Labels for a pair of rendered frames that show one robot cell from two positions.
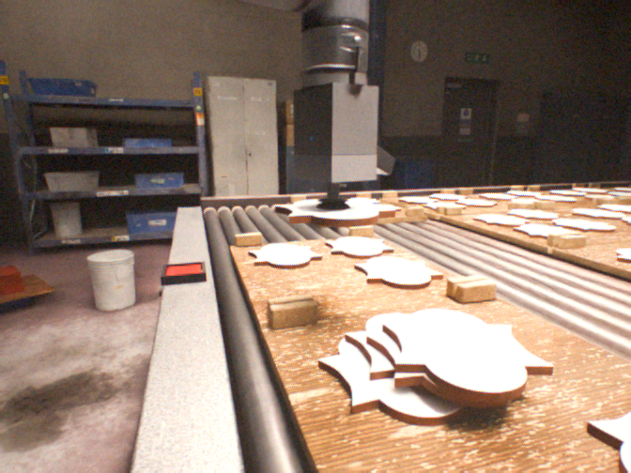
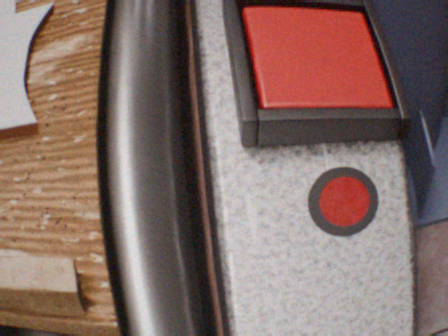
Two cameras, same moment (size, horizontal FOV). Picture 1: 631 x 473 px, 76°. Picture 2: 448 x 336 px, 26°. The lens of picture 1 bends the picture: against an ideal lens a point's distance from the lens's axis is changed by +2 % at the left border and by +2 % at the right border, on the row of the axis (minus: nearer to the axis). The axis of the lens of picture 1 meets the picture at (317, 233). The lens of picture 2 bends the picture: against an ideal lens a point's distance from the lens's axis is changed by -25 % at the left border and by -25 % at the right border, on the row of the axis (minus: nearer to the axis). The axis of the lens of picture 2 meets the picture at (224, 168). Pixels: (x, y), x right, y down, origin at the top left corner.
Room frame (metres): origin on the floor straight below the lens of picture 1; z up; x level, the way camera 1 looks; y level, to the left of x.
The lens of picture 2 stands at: (1.01, 0.26, 1.30)
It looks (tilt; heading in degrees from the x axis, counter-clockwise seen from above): 57 degrees down; 191
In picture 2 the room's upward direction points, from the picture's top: 1 degrees clockwise
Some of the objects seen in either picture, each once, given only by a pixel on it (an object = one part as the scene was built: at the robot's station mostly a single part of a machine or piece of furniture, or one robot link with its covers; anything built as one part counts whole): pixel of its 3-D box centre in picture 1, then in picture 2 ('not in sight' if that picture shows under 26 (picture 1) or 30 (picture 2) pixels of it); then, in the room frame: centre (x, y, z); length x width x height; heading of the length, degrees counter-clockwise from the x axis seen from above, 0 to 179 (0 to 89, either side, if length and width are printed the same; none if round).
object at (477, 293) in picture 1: (476, 291); not in sight; (0.54, -0.23, 0.95); 0.06 x 0.02 x 0.03; 108
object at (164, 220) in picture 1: (155, 220); not in sight; (4.76, 1.94, 0.25); 0.62 x 0.42 x 0.22; 117
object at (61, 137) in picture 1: (75, 138); not in sight; (4.53, 2.63, 1.20); 0.36 x 0.28 x 0.22; 97
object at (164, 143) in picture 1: (146, 143); not in sight; (4.71, 1.94, 1.14); 0.50 x 0.38 x 0.11; 118
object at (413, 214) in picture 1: (350, 206); not in sight; (1.37, -0.11, 0.94); 0.41 x 0.35 x 0.04; 17
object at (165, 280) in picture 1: (184, 272); (320, 58); (0.71, 0.24, 0.92); 0.08 x 0.08 x 0.02; 17
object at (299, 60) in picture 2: (184, 273); (320, 60); (0.71, 0.24, 0.92); 0.06 x 0.06 x 0.01; 17
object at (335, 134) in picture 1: (350, 129); not in sight; (0.50, -0.04, 1.17); 0.12 x 0.09 x 0.16; 123
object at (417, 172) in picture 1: (410, 189); not in sight; (6.02, -1.40, 0.48); 0.64 x 0.54 x 0.97; 105
